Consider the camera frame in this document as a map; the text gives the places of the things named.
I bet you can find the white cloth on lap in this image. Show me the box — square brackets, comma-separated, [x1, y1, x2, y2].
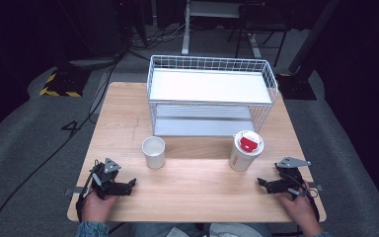
[166, 222, 245, 237]

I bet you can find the left hand-held gripper black cable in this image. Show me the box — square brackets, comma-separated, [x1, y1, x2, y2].
[75, 159, 102, 222]

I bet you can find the black yellow striped base plate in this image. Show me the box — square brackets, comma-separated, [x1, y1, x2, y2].
[38, 66, 92, 99]

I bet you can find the grey tape strip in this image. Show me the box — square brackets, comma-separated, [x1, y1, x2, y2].
[64, 186, 84, 197]
[307, 181, 324, 193]

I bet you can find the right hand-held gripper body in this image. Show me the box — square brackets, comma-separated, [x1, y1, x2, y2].
[266, 156, 312, 199]

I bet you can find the white wire shelf rack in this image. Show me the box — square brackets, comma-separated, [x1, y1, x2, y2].
[145, 54, 280, 138]

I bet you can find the black chair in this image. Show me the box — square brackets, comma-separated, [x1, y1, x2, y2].
[226, 2, 291, 67]

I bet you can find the long black floor cable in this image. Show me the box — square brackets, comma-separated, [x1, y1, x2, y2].
[0, 53, 123, 237]

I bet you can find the right hand-held gripper black cable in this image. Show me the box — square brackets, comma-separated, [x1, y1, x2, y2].
[289, 173, 322, 222]

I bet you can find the black slanted pole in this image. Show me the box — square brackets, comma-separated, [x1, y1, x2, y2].
[287, 0, 341, 75]

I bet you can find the bundle of floor cables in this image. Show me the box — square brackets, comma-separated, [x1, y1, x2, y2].
[124, 19, 191, 51]

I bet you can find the hand-held gripper black cable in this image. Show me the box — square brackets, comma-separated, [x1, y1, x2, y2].
[75, 159, 102, 222]
[289, 173, 322, 222]

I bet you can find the black stand base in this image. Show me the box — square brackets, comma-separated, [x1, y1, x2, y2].
[275, 72, 318, 101]

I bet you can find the white cup with red-tab lid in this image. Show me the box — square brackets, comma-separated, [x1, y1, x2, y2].
[228, 129, 265, 173]

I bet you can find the person's left hand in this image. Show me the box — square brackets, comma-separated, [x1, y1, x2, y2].
[80, 190, 120, 225]

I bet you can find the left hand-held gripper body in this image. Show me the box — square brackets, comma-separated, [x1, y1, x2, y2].
[90, 157, 130, 200]

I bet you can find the white paper cup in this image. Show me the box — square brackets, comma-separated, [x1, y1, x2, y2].
[141, 135, 167, 171]

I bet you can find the white desk frame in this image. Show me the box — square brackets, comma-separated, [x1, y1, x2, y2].
[181, 0, 264, 59]

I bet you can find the person's right hand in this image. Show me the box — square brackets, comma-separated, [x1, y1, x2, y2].
[277, 188, 324, 237]

